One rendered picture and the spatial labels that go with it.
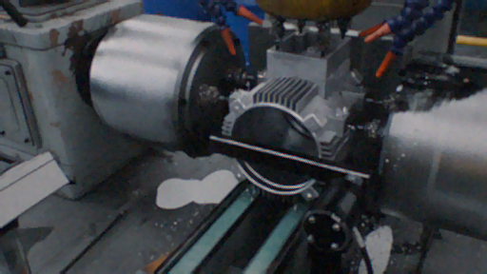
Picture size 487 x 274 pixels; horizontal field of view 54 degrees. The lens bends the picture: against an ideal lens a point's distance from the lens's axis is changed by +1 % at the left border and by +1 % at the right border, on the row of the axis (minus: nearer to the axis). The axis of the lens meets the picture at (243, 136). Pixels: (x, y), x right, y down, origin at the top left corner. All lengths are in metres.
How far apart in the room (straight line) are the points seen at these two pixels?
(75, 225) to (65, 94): 0.25
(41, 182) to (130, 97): 0.25
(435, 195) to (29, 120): 0.75
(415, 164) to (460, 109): 0.09
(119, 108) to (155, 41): 0.13
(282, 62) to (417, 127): 0.24
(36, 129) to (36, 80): 0.12
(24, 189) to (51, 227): 0.38
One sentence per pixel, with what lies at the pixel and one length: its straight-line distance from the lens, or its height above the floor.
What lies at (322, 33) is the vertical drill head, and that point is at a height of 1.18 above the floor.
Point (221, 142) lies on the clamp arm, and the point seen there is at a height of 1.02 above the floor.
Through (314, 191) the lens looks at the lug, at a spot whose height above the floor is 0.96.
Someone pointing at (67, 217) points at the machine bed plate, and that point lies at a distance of 1.02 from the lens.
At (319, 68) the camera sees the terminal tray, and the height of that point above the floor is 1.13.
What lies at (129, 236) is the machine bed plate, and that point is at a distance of 0.94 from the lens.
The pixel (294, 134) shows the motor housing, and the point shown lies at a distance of 0.92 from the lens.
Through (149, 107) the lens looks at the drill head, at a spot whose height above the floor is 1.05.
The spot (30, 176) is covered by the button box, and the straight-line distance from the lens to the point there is 0.65.
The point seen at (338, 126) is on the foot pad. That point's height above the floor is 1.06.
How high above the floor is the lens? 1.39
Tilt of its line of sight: 29 degrees down
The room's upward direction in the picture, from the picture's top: 2 degrees counter-clockwise
